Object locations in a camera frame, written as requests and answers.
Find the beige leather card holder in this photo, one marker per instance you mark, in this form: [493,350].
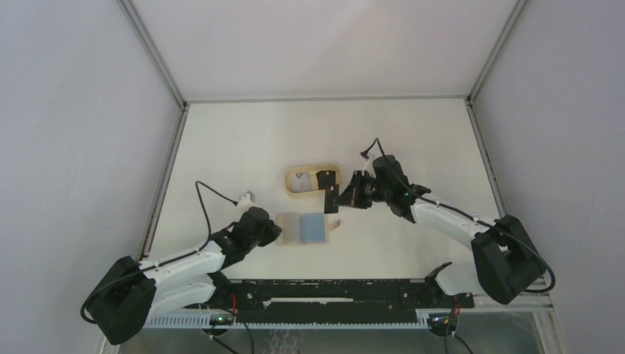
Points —
[290,233]

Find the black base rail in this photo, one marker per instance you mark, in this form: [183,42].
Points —
[333,302]

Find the beige oval tray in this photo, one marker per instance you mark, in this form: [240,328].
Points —
[312,169]

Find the blue grey credit card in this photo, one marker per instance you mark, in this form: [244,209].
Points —
[312,228]

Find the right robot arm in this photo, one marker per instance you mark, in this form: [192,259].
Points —
[505,262]

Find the black card in tray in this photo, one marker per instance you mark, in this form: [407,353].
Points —
[326,179]

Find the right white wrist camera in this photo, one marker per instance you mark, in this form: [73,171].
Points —
[369,158]

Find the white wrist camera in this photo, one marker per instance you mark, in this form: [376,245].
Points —
[246,201]
[369,158]

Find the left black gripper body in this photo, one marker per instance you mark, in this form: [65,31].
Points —
[267,235]

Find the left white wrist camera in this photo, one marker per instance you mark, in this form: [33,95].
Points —
[246,201]

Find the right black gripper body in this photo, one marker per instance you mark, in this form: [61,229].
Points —
[368,189]

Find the black credit card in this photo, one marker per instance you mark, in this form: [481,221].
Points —
[330,195]

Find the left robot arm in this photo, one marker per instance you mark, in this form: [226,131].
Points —
[133,293]

